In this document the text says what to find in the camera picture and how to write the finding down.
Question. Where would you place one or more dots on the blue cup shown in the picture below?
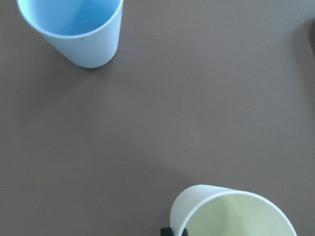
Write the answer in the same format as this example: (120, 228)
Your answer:
(86, 32)

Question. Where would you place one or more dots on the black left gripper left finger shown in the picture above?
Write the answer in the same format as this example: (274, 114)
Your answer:
(167, 231)

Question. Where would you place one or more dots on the cream cup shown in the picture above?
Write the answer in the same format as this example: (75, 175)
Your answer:
(206, 210)

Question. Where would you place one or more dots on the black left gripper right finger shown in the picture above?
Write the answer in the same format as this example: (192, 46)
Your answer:
(184, 232)

